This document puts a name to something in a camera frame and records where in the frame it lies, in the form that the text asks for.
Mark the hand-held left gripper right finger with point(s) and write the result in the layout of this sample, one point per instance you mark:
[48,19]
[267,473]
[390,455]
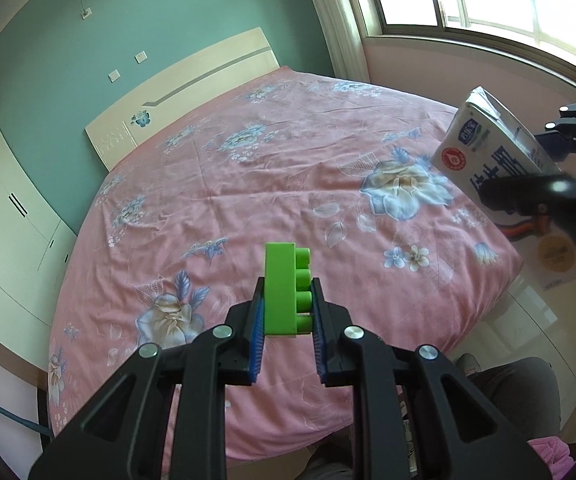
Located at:
[318,340]

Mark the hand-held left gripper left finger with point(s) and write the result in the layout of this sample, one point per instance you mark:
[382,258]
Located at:
[257,340]

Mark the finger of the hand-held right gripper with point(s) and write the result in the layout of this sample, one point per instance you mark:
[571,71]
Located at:
[528,192]
[550,145]

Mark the white milk carton blue print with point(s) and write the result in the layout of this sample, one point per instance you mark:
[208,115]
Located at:
[488,160]

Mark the green building block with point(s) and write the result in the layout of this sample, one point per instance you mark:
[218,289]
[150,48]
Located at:
[280,290]

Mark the person's shoe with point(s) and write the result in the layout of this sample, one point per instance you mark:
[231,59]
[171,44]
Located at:
[468,362]

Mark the floral bed sheet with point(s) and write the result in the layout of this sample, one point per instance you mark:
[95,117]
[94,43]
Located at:
[268,160]

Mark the person's grey trousers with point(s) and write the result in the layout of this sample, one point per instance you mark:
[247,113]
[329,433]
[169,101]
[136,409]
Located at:
[518,395]

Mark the pink cloth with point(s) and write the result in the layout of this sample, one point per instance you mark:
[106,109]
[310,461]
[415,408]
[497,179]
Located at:
[550,455]

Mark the cream bed headboard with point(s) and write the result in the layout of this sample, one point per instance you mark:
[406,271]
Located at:
[193,75]

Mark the cream white wardrobe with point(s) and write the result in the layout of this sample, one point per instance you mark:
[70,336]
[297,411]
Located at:
[8,220]

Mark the window with white frame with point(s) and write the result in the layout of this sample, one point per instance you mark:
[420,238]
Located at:
[493,0]

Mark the white wall socket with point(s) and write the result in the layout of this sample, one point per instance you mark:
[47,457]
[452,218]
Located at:
[141,56]
[86,12]
[114,75]

